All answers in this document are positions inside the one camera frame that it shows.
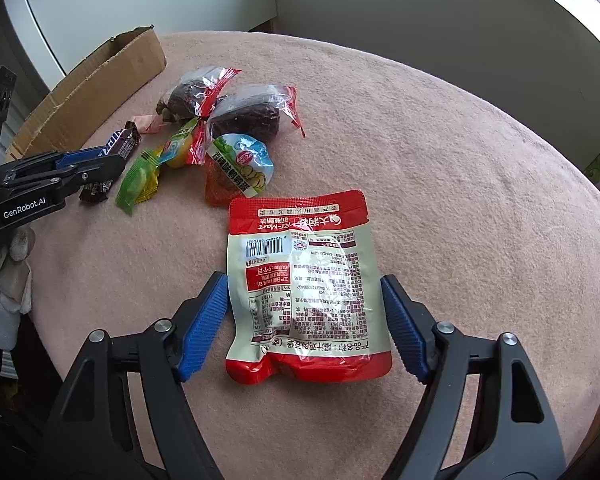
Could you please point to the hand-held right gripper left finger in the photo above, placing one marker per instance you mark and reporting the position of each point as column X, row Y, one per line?
column 205, row 332

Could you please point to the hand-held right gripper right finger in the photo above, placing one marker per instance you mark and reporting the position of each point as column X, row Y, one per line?
column 405, row 332

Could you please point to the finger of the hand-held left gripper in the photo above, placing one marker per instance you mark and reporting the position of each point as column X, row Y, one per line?
column 87, row 176
column 82, row 156

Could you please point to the brown chocolate bar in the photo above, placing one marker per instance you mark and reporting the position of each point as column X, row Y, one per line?
column 122, row 140

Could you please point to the cardboard box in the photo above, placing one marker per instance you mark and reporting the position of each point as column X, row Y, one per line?
column 105, row 75

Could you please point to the yellow snack packet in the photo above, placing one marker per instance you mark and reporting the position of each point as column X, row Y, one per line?
column 177, row 150

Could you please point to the red and white snack pouch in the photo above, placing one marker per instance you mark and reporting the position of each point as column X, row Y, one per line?
column 305, row 285

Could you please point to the snack cup with printed lid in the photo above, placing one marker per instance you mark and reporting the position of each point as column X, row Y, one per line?
column 240, row 160

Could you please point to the person's left hand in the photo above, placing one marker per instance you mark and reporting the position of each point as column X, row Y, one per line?
column 5, row 290

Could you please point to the green candy packet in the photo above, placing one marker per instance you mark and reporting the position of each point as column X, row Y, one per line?
column 137, row 182

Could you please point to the pink candy packet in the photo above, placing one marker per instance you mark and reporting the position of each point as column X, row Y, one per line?
column 147, row 124

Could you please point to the dark cake in clear wrapper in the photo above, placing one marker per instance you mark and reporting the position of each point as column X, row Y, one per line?
column 250, row 115
column 190, row 92

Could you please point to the pink blanket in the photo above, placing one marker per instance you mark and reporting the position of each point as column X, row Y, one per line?
column 430, row 160

